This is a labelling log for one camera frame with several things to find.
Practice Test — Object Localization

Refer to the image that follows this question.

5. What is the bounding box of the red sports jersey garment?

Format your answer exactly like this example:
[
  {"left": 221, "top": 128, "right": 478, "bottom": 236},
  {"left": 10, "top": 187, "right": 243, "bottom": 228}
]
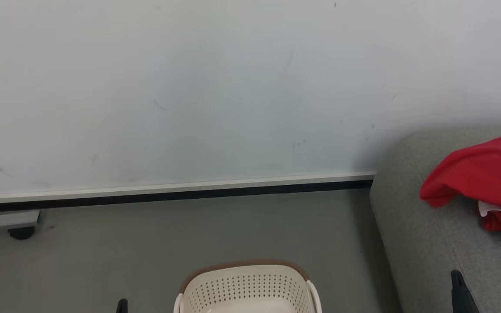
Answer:
[{"left": 420, "top": 137, "right": 501, "bottom": 255}]

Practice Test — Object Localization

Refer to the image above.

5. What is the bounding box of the cream perforated laundry basket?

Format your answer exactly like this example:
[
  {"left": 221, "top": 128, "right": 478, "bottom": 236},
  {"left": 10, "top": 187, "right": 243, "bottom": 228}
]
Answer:
[{"left": 173, "top": 260, "right": 323, "bottom": 313}]

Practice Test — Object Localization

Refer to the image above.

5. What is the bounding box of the grey furniture base with caster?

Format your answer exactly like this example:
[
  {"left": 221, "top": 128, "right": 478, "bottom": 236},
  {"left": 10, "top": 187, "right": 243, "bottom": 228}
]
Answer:
[{"left": 0, "top": 210, "right": 41, "bottom": 241}]

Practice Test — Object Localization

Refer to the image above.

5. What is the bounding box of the white and black baseboard strip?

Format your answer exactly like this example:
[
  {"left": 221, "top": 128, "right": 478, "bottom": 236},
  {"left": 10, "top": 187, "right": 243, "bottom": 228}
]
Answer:
[{"left": 0, "top": 172, "right": 376, "bottom": 214}]

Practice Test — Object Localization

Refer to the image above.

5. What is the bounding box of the grey fabric sofa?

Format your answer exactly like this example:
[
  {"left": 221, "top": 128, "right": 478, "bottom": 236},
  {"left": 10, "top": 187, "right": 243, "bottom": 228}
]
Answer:
[{"left": 370, "top": 126, "right": 501, "bottom": 313}]

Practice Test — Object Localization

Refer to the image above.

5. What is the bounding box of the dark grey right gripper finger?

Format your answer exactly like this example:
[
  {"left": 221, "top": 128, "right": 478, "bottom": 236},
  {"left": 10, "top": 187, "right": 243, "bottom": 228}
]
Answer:
[{"left": 451, "top": 270, "right": 480, "bottom": 313}]

